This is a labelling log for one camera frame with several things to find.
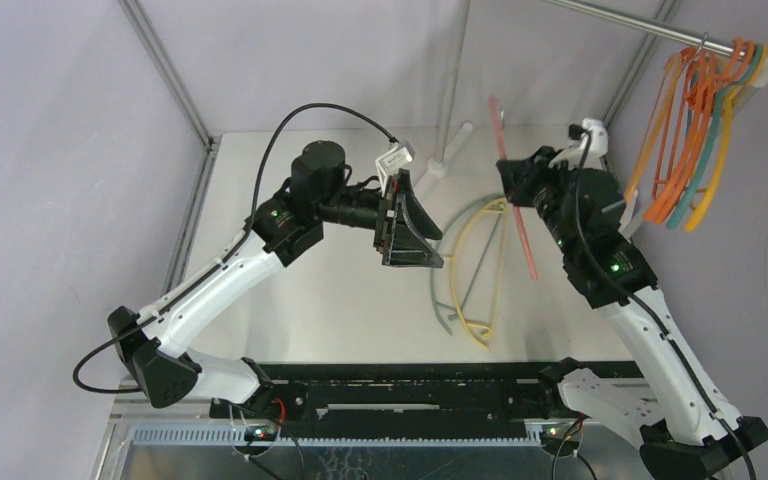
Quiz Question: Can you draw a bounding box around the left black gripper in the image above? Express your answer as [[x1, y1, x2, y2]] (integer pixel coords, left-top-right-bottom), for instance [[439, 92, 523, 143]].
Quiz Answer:
[[315, 169, 442, 268]]

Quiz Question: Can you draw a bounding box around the pink hanger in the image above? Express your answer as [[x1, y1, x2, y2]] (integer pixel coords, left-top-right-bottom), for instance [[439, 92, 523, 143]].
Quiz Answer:
[[488, 95, 539, 282]]

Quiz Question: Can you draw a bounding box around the pale yellow hanger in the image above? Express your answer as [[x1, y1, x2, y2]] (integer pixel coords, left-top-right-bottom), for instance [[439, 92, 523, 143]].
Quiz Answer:
[[447, 197, 509, 351]]

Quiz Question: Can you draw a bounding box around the orange plastic hanger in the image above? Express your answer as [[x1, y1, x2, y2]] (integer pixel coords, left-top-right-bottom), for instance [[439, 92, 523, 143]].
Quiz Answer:
[[652, 36, 758, 227]]

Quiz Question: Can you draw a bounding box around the teal plastic hanger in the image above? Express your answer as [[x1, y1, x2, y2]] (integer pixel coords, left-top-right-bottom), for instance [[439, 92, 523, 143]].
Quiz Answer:
[[650, 38, 768, 232]]

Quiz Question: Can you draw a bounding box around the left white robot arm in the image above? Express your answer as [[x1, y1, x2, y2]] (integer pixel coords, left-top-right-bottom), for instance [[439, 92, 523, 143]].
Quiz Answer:
[[108, 140, 444, 417]]

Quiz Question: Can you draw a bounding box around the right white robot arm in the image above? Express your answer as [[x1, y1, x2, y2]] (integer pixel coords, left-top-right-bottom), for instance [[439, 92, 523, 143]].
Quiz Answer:
[[496, 147, 768, 479]]

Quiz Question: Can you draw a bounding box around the clothes rack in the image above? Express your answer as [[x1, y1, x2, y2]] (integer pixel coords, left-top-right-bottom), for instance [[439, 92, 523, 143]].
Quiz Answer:
[[417, 0, 768, 240]]

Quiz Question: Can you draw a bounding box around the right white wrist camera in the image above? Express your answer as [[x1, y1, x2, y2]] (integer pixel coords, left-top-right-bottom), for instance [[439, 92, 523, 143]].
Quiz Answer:
[[549, 118, 609, 171]]

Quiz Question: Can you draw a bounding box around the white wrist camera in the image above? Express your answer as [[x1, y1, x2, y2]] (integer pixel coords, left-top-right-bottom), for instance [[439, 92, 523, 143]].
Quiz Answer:
[[549, 118, 609, 171], [375, 141, 415, 185]]

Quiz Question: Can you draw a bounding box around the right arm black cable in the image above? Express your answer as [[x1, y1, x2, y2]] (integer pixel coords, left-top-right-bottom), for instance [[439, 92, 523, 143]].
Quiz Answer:
[[568, 124, 760, 480]]

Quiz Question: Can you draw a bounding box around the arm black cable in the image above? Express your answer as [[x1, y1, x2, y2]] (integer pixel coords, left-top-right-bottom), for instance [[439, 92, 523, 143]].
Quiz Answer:
[[568, 124, 760, 480], [71, 102, 400, 395]]

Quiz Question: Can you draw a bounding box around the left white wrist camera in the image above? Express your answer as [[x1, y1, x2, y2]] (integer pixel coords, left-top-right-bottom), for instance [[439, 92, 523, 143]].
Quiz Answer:
[[375, 141, 415, 185]]

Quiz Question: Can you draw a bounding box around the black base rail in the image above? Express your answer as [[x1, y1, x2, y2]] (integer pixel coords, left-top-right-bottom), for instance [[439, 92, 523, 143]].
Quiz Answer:
[[208, 361, 584, 422]]

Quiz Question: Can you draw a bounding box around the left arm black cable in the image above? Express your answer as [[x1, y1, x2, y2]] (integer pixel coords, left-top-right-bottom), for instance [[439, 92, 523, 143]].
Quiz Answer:
[[71, 102, 400, 395]]

